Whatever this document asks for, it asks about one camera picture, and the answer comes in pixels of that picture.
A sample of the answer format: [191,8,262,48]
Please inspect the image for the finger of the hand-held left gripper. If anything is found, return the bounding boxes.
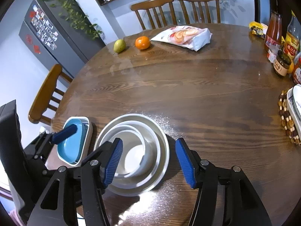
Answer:
[33,125,79,158]

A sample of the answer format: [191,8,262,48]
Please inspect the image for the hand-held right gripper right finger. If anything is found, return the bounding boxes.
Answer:
[175,138,273,226]

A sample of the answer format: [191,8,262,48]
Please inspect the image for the green pear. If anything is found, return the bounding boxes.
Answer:
[113,39,126,53]

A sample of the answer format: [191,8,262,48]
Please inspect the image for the red sauce bottle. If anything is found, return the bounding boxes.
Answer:
[265,11,283,52]

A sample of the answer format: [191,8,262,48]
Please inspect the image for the orange mandarin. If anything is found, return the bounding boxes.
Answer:
[135,36,151,50]

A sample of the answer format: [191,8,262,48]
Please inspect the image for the beaded wooden trivet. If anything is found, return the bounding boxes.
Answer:
[278,90,301,145]

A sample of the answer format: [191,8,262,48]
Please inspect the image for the patterned rectangular dish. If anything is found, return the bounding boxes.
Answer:
[286,85,301,132]

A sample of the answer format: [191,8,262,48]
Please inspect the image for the cluster of fridge magnets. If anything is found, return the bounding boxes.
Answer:
[29,5,58,50]

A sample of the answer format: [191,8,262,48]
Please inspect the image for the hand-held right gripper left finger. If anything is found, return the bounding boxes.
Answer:
[27,137,123,226]

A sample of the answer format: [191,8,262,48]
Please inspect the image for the yellow-capped oil bottle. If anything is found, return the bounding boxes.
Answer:
[283,11,301,59]

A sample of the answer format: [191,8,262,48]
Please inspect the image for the small white-lidded jar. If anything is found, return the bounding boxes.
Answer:
[267,48,278,63]

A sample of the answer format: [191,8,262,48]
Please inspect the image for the small white rimmed bowl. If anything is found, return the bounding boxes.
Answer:
[293,84,301,116]

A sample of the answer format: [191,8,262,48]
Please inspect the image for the grey refrigerator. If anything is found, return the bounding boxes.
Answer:
[18,0,106,78]

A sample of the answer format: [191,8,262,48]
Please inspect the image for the brown sauce jar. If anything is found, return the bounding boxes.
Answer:
[273,50,292,77]

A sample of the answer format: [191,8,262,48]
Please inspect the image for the trailing green plant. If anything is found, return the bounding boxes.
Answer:
[38,0,104,40]

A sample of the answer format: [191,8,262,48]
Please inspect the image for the medium white bowl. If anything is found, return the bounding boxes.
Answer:
[98,121,163,178]

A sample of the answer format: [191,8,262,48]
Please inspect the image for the large grey bowl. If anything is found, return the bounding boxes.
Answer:
[93,114,170,196]

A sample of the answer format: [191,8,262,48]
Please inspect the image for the red sauce jar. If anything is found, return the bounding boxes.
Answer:
[292,58,301,84]

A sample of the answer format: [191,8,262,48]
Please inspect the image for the white snack bag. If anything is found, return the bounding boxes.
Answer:
[150,26,212,52]

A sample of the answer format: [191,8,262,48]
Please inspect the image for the white straight-sided rimmed bowl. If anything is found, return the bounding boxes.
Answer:
[110,131,147,173]

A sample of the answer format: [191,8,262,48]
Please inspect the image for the yellow snack packet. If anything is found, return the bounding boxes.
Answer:
[249,21,270,39]

